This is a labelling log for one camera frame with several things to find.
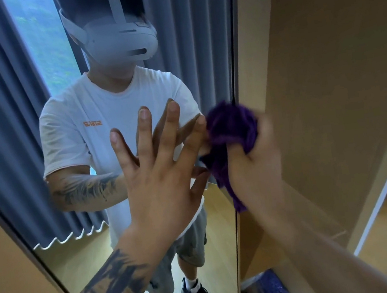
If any person's right hand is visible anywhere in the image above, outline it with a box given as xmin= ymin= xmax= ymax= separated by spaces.
xmin=218 ymin=110 xmax=288 ymax=219

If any person's left hand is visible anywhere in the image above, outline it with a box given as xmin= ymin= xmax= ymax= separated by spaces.
xmin=104 ymin=96 xmax=226 ymax=258

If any purple cleaning cloth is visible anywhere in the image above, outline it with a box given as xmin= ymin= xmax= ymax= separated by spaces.
xmin=191 ymin=96 xmax=272 ymax=218

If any pull-out wardrobe mirror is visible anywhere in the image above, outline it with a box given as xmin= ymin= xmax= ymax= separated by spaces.
xmin=0 ymin=0 xmax=289 ymax=293

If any person's right forearm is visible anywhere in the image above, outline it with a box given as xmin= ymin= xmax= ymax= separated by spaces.
xmin=256 ymin=172 xmax=387 ymax=293

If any light wooden wardrobe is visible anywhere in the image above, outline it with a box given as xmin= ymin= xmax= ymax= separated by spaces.
xmin=0 ymin=0 xmax=387 ymax=293

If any blue plastic bag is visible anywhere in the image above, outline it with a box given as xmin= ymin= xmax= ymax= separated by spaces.
xmin=253 ymin=265 xmax=296 ymax=293

